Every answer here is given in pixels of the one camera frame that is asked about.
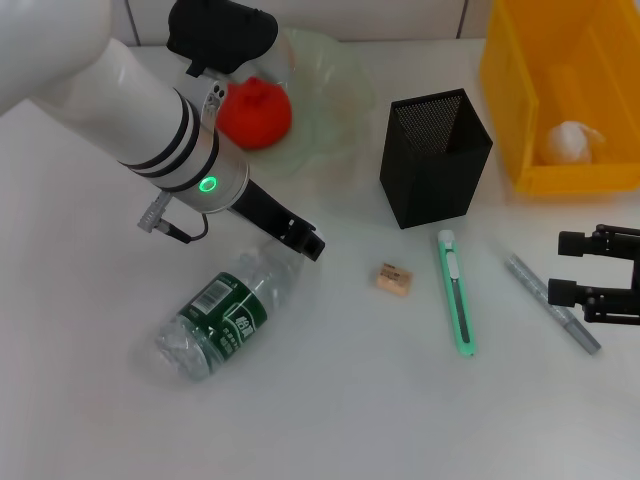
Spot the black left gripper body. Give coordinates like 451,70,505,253
228,178,315,244

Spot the grey marker pen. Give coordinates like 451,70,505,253
503,253,603,356

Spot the beige eraser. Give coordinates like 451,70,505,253
372,262,416,297

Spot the red round fruit toy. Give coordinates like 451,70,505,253
215,75,294,150

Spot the white paper ball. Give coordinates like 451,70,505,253
537,119,607,165

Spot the green utility knife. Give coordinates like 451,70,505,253
437,229,478,358

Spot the clear green-label water bottle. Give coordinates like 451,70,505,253
154,239,307,384

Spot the pale green glass fruit bowl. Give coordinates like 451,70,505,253
247,27,377,177

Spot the black mesh pen holder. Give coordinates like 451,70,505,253
378,88,495,231

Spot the yellow plastic bin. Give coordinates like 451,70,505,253
479,0,640,195

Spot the left arm cable with connector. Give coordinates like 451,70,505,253
138,192,210,245

